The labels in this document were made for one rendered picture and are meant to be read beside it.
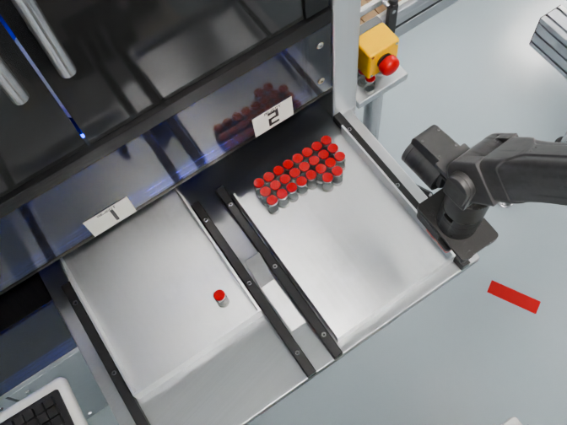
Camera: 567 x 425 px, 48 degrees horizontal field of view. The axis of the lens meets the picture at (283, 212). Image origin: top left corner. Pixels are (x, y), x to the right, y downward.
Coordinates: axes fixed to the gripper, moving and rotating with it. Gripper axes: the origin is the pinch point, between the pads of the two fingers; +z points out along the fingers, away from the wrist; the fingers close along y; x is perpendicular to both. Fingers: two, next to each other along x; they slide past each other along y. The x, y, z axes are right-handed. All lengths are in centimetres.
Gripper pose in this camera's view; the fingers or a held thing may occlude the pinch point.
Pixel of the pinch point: (446, 243)
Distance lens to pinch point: 101.0
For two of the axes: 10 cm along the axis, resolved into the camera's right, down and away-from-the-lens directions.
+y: -5.6, -7.5, 3.6
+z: 0.7, 3.9, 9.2
